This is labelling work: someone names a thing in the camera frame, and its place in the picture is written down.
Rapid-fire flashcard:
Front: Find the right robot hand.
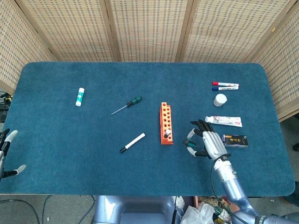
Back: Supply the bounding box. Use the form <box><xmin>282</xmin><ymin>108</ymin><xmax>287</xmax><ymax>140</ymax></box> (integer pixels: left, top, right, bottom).
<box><xmin>184</xmin><ymin>119</ymin><xmax>232</xmax><ymax>161</ymax></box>

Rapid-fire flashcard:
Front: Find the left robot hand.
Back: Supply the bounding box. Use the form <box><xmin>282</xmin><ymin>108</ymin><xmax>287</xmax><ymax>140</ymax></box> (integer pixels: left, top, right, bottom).
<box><xmin>0</xmin><ymin>128</ymin><xmax>27</xmax><ymax>181</ymax></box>

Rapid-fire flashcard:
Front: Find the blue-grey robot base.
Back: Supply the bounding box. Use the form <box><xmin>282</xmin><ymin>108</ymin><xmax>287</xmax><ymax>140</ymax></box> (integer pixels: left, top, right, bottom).
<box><xmin>93</xmin><ymin>195</ymin><xmax>181</xmax><ymax>224</ymax></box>

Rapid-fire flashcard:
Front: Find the orange tool holder block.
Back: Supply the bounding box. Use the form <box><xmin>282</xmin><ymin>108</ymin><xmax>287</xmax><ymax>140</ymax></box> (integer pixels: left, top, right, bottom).
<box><xmin>160</xmin><ymin>101</ymin><xmax>175</xmax><ymax>146</ymax></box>

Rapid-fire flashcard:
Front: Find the black purple carton box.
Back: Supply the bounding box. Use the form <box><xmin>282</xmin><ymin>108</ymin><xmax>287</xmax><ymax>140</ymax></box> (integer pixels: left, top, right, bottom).
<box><xmin>221</xmin><ymin>134</ymin><xmax>249</xmax><ymax>148</ymax></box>

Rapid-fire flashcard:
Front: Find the white toothpaste tube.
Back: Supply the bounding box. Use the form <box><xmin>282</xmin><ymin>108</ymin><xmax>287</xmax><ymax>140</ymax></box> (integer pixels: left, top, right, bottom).
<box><xmin>205</xmin><ymin>115</ymin><xmax>243</xmax><ymax>128</ymax></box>

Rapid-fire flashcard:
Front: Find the black electrical equipment pile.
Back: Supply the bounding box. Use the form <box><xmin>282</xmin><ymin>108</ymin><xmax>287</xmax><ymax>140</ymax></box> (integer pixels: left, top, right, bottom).
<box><xmin>0</xmin><ymin>92</ymin><xmax>13</xmax><ymax>123</ymax></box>

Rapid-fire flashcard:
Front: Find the white round jar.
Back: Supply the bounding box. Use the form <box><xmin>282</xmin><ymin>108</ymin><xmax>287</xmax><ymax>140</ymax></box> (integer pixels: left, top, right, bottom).
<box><xmin>213</xmin><ymin>93</ymin><xmax>228</xmax><ymax>107</ymax></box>

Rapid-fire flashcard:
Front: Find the blue cap whiteboard marker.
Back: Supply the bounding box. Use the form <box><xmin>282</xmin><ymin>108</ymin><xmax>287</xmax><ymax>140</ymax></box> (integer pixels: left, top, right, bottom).
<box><xmin>212</xmin><ymin>85</ymin><xmax>240</xmax><ymax>91</ymax></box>

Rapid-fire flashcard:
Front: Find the pink waste bin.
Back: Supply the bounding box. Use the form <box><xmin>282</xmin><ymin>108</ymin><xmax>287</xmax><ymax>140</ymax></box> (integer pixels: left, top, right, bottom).
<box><xmin>193</xmin><ymin>196</ymin><xmax>241</xmax><ymax>224</ymax></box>

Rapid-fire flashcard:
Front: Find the red cap whiteboard marker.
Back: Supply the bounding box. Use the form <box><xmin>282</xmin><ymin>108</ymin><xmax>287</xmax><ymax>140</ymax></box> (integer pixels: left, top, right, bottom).
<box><xmin>212</xmin><ymin>81</ymin><xmax>240</xmax><ymax>87</ymax></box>

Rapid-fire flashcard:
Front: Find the blue carpet table mat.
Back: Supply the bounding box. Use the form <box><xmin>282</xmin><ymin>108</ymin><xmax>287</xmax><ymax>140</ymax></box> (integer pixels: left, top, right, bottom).
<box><xmin>0</xmin><ymin>62</ymin><xmax>295</xmax><ymax>196</ymax></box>

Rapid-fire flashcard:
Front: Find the white plastic bag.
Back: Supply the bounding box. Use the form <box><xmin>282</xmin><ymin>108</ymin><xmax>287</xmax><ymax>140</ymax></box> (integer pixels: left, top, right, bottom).
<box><xmin>181</xmin><ymin>202</ymin><xmax>215</xmax><ymax>224</ymax></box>

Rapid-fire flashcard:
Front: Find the black cap whiteboard marker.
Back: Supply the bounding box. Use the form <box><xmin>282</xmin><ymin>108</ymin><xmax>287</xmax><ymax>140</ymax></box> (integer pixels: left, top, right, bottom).
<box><xmin>119</xmin><ymin>132</ymin><xmax>147</xmax><ymax>154</ymax></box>

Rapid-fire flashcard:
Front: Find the white green glue stick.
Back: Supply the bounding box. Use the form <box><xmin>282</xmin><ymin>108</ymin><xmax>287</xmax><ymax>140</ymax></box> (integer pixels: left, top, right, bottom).
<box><xmin>75</xmin><ymin>87</ymin><xmax>85</xmax><ymax>107</ymax></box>

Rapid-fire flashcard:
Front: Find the green black striped screwdriver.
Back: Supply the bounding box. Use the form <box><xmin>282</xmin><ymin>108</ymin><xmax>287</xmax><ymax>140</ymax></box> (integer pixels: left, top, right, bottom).
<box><xmin>110</xmin><ymin>96</ymin><xmax>143</xmax><ymax>116</ymax></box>

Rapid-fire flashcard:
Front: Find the woven bamboo folding screen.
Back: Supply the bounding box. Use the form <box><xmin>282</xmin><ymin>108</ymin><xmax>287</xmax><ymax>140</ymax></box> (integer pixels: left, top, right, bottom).
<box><xmin>0</xmin><ymin>0</ymin><xmax>299</xmax><ymax>122</ymax></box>

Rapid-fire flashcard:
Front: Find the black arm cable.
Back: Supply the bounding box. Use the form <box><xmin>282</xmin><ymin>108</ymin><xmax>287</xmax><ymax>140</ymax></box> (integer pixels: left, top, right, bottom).
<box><xmin>210</xmin><ymin>160</ymin><xmax>246</xmax><ymax>224</ymax></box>

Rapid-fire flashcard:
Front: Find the black floor cable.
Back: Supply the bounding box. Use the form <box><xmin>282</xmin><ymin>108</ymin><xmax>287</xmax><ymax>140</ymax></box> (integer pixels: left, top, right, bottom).
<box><xmin>77</xmin><ymin>195</ymin><xmax>96</xmax><ymax>224</ymax></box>
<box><xmin>0</xmin><ymin>199</ymin><xmax>41</xmax><ymax>224</ymax></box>

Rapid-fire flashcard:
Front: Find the blue floor cable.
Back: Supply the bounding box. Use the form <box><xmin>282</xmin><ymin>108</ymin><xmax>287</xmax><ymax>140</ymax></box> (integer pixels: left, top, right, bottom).
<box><xmin>42</xmin><ymin>195</ymin><xmax>56</xmax><ymax>221</ymax></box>

